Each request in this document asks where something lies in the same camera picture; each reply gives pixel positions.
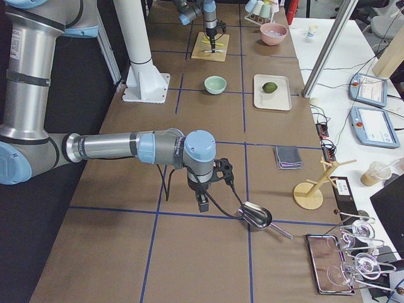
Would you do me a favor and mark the metal scoop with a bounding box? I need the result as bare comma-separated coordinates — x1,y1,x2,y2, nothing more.
237,201,293,240

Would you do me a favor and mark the pink bowl with ice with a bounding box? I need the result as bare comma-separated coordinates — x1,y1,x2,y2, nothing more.
259,23,288,46

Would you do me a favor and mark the upper teach pendant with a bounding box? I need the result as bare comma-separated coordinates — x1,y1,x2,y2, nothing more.
348,73,388,108

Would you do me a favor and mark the grey folded cloth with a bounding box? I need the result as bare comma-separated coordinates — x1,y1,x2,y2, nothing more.
274,145,302,170

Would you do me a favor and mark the cream rabbit tray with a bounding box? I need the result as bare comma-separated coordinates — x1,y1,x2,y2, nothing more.
253,74,292,111

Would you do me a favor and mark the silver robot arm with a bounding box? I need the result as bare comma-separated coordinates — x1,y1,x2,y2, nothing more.
172,0,218,53
1,1,216,212

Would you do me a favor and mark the black power strip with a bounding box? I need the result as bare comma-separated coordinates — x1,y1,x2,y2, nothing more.
315,122,336,162

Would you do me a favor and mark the shiny metal tray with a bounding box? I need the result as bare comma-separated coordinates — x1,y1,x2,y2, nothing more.
305,234,355,296

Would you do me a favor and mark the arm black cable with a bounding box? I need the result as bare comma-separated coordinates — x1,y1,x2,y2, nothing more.
156,162,250,220

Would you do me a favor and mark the white plastic spoon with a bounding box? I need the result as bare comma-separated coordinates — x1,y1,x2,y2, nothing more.
203,49,226,54

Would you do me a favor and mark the green avocado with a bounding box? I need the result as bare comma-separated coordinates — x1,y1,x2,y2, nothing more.
262,82,278,94

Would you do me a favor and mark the teach pendant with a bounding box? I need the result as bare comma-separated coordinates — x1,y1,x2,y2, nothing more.
350,106,400,149
348,73,388,108

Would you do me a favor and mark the glass on rack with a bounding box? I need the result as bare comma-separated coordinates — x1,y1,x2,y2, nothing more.
340,220,375,251
326,253,381,286

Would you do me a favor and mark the cup rack with cups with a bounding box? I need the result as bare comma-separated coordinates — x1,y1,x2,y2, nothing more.
244,0,280,25

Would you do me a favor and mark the mint green bowl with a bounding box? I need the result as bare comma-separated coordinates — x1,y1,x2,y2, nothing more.
204,75,227,95

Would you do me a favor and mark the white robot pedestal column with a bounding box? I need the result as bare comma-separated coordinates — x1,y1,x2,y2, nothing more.
114,0,170,104

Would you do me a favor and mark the wooden mug tree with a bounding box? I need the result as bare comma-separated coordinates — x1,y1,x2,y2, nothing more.
293,157,356,210

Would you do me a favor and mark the aluminium frame post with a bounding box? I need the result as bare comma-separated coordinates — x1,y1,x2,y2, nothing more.
302,0,358,98

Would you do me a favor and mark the wooden cutting board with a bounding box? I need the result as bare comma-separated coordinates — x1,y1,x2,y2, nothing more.
191,32,230,62

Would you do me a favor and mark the iced coffee cup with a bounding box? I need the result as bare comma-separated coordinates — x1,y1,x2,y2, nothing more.
360,160,399,186

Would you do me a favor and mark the paper cup blue stripe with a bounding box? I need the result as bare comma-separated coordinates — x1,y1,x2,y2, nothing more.
306,25,318,40

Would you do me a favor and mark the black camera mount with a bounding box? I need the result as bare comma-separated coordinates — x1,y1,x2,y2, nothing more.
210,158,234,186
216,20,226,33

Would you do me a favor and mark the lower teach pendant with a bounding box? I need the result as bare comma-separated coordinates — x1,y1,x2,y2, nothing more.
350,106,400,149

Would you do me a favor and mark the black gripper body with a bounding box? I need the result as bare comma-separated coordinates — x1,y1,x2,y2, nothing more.
205,20,217,40
186,167,212,192

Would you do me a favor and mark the black box with label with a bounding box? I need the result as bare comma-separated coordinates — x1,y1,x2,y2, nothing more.
332,176,358,215

